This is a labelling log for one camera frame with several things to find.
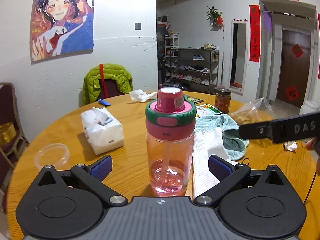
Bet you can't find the white paper towel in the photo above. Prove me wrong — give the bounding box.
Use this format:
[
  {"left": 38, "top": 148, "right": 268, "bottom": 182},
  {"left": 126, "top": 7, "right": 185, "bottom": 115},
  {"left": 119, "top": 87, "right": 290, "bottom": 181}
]
[{"left": 193, "top": 127, "right": 236, "bottom": 198}]

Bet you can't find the pink water bottle green lid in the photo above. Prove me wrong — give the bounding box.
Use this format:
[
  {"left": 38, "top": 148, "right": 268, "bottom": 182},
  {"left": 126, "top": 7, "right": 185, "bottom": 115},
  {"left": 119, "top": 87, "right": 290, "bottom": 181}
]
[{"left": 145, "top": 87, "right": 196, "bottom": 197}]

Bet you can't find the person right hand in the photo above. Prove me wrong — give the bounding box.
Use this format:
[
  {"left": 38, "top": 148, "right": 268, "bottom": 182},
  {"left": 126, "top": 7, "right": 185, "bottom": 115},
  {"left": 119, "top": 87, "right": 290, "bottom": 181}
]
[{"left": 305, "top": 138, "right": 320, "bottom": 176}]

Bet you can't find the teal towel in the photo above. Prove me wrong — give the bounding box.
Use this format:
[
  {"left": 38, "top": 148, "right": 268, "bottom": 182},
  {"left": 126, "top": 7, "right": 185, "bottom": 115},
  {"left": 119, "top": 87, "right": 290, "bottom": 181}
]
[{"left": 195, "top": 114, "right": 249, "bottom": 161}]

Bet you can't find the clear plastic cup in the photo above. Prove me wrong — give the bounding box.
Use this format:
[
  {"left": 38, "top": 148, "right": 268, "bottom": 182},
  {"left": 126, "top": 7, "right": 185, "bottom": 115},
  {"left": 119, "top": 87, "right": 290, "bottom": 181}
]
[{"left": 34, "top": 143, "right": 70, "bottom": 171}]

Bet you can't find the white tissue pack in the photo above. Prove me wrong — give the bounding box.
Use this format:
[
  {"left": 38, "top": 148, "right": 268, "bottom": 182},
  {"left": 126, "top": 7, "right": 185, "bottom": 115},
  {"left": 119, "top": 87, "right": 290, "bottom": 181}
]
[{"left": 80, "top": 107, "right": 124, "bottom": 155}]

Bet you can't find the clear plastic bag of food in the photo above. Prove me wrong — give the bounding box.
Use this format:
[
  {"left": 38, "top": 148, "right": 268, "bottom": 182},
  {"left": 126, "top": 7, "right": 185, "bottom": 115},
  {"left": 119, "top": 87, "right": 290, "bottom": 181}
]
[{"left": 229, "top": 98, "right": 275, "bottom": 126}]

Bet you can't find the brown entrance door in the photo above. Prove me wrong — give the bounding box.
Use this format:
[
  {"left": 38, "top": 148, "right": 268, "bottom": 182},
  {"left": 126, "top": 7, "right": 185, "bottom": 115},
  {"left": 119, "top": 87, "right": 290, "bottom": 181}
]
[{"left": 277, "top": 30, "right": 311, "bottom": 107}]

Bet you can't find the colourful snack packet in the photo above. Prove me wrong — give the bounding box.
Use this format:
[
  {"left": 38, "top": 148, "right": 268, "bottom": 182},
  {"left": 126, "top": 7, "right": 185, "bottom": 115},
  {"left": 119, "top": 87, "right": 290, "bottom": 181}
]
[{"left": 186, "top": 95, "right": 222, "bottom": 118}]

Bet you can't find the glass jar with preserves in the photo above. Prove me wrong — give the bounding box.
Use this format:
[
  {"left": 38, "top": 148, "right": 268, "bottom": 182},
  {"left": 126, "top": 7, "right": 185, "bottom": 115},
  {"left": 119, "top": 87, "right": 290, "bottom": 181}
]
[{"left": 215, "top": 88, "right": 231, "bottom": 113}]

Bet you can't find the blue small lighter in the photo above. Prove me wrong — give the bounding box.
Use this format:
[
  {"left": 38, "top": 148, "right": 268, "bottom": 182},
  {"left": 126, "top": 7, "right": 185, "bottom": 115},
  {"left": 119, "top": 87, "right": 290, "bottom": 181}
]
[{"left": 97, "top": 99, "right": 111, "bottom": 107}]

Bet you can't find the green puffer jacket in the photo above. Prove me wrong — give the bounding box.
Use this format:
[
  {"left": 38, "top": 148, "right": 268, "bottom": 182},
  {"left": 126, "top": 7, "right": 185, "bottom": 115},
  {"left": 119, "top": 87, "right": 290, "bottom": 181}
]
[{"left": 82, "top": 63, "right": 133, "bottom": 105}]

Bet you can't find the crumpled white tissue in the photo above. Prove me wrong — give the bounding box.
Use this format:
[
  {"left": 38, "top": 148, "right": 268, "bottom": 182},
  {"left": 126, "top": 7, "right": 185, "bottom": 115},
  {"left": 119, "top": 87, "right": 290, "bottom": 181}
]
[{"left": 129, "top": 89, "right": 157, "bottom": 102}]

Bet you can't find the red couplet banner left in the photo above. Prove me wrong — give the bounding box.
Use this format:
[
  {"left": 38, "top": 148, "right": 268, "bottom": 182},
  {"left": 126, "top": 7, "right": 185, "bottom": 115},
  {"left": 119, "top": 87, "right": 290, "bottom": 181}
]
[{"left": 249, "top": 5, "right": 261, "bottom": 63}]

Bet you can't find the metal shoe rack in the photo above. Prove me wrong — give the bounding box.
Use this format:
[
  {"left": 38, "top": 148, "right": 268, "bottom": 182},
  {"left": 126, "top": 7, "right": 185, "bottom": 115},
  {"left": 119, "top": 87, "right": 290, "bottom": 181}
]
[{"left": 159, "top": 34, "right": 220, "bottom": 94}]

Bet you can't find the hanging green plant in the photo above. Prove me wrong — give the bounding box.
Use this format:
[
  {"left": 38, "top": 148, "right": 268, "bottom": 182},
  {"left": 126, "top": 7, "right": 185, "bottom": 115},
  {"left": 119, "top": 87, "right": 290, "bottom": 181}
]
[{"left": 207, "top": 6, "right": 223, "bottom": 27}]

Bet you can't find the black cable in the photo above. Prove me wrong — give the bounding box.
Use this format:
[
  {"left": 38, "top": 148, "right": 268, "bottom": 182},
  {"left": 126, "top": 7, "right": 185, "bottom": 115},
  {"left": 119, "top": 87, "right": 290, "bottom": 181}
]
[{"left": 241, "top": 157, "right": 320, "bottom": 205}]

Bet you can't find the anime couple wall poster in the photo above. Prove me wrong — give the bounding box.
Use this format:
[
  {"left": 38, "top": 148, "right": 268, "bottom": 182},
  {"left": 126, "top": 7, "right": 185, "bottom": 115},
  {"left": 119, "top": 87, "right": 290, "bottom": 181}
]
[{"left": 30, "top": 0, "right": 94, "bottom": 62}]

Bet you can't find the grey wall switch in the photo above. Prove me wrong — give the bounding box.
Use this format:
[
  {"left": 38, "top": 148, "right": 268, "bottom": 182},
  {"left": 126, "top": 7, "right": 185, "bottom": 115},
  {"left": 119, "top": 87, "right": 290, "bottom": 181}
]
[{"left": 135, "top": 23, "right": 142, "bottom": 30}]

